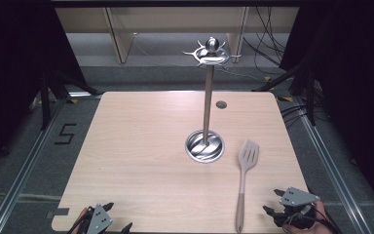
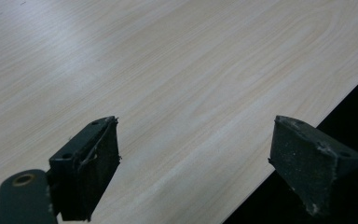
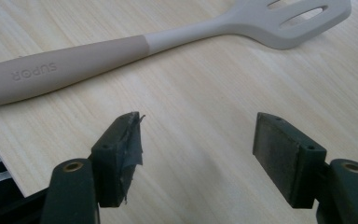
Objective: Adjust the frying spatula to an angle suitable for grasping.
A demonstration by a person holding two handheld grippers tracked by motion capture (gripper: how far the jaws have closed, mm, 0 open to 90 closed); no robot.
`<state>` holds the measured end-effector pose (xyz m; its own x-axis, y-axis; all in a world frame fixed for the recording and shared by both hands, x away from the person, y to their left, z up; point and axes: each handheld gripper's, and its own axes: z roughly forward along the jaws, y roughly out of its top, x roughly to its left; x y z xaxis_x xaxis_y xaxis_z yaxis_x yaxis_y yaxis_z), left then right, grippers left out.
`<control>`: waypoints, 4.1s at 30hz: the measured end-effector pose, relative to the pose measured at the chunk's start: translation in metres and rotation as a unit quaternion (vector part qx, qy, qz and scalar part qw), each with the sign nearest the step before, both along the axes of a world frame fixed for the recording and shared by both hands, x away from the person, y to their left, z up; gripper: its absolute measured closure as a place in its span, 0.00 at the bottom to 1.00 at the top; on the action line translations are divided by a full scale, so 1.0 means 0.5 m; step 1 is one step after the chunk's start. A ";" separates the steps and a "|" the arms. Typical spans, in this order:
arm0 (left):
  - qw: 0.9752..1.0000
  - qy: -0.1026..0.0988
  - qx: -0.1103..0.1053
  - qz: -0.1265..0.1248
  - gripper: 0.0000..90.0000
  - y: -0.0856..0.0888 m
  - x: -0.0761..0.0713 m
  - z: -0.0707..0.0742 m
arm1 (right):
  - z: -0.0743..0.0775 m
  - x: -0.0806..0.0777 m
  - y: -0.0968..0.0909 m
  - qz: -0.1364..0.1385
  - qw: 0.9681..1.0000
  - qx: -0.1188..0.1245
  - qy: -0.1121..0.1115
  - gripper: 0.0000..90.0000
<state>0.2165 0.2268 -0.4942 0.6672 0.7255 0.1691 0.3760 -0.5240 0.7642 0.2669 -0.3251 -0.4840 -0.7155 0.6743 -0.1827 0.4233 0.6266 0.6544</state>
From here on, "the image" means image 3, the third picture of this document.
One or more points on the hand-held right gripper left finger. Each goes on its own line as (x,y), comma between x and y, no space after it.
(115,161)

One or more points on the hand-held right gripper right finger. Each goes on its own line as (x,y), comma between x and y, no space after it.
(289,161)

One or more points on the beige slotted spatula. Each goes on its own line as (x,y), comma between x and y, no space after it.
(112,59)

